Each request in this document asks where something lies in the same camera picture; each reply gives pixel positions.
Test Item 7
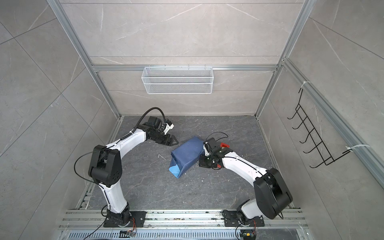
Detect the light blue wrapping paper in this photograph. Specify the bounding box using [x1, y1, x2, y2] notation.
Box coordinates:
[169, 137, 204, 179]

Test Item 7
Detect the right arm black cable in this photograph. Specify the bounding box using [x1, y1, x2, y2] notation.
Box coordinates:
[205, 131, 229, 142]

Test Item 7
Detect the aluminium mounting rail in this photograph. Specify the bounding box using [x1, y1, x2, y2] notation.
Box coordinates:
[57, 209, 313, 240]

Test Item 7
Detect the white wire mesh basket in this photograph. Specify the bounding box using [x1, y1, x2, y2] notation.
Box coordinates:
[142, 66, 214, 94]

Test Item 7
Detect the red tape dispenser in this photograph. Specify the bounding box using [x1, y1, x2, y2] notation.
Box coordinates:
[216, 143, 232, 169]

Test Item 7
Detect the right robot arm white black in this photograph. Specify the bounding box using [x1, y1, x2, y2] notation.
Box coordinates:
[199, 138, 293, 225]

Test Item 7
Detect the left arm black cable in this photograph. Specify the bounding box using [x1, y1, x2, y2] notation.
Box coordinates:
[131, 107, 166, 133]

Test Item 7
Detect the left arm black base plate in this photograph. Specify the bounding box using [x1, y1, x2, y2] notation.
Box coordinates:
[103, 211, 147, 228]

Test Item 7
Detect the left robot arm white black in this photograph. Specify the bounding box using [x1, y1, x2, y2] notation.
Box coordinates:
[89, 117, 178, 227]

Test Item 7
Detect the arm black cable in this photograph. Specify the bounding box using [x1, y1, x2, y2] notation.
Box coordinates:
[205, 131, 229, 142]
[131, 107, 166, 133]

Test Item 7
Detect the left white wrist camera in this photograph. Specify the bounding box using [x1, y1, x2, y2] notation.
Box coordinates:
[162, 119, 174, 134]

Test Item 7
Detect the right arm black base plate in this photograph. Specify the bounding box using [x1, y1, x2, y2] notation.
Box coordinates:
[222, 210, 265, 227]

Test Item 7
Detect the black wire hook rack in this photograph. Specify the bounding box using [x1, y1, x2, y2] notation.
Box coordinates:
[287, 89, 352, 169]

